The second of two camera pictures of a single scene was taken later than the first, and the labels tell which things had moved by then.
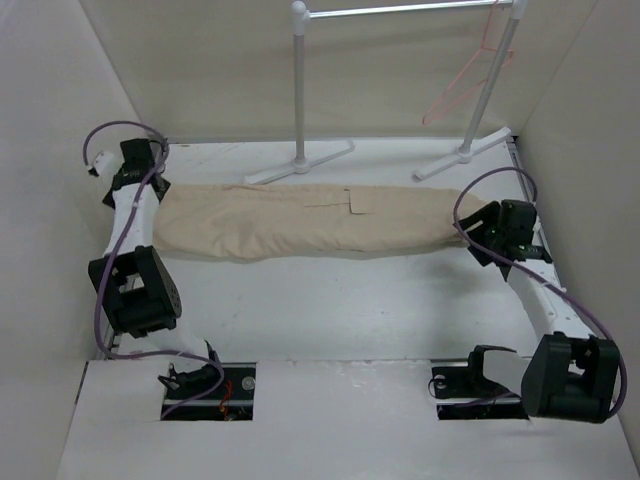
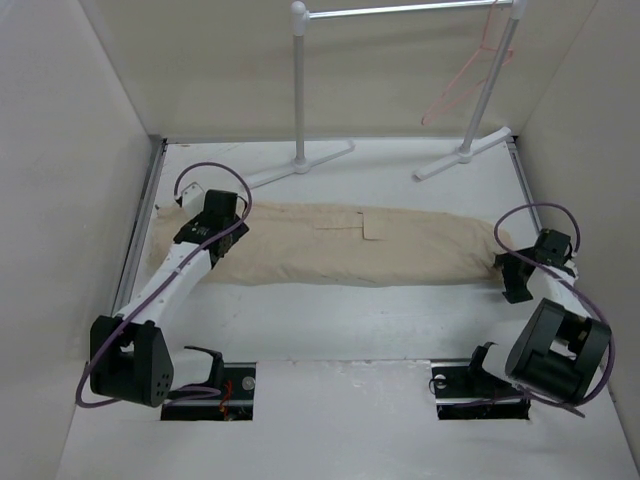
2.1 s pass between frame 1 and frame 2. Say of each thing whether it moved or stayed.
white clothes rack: stayed
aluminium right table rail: stayed
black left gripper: moved
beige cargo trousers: moved
